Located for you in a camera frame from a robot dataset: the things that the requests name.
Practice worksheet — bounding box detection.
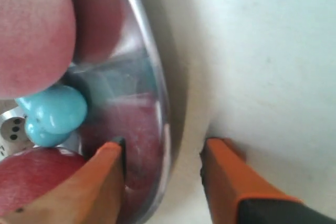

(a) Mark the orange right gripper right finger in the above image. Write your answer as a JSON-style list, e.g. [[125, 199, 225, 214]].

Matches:
[[200, 137, 335, 224]]

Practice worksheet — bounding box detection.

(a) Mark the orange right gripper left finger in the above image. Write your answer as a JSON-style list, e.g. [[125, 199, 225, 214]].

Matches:
[[1, 137, 126, 223]]

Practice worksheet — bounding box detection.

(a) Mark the round metal plate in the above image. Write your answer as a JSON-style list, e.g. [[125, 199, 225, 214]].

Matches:
[[0, 0, 190, 224]]

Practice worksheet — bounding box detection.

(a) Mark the red apple ball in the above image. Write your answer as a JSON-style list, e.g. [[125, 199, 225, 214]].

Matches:
[[1, 147, 86, 215]]

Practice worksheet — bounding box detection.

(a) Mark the teal rubber bone toy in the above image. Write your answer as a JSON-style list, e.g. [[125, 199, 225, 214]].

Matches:
[[15, 84, 88, 147]]

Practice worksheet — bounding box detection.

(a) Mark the small wooden die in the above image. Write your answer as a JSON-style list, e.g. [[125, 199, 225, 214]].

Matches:
[[1, 107, 34, 160]]

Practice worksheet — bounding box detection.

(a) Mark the pink peach ball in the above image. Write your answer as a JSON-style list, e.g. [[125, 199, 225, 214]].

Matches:
[[1, 0, 76, 99]]

